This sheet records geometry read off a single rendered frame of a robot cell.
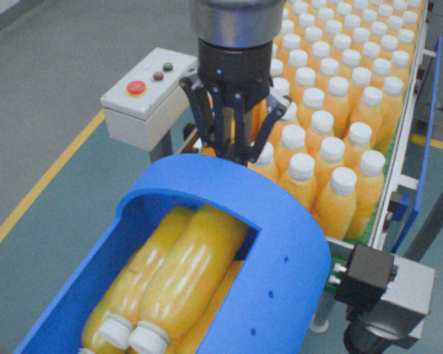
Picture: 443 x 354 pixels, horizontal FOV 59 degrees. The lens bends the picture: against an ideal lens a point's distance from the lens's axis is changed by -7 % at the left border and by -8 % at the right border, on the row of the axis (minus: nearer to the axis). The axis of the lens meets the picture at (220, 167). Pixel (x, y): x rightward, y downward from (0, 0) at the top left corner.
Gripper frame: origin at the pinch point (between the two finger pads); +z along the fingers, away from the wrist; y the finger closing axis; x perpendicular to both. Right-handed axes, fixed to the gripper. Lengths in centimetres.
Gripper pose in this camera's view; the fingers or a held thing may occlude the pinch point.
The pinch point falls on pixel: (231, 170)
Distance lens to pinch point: 55.3
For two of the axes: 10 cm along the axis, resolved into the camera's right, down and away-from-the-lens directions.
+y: -9.0, -3.2, 3.0
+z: 0.0, 6.8, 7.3
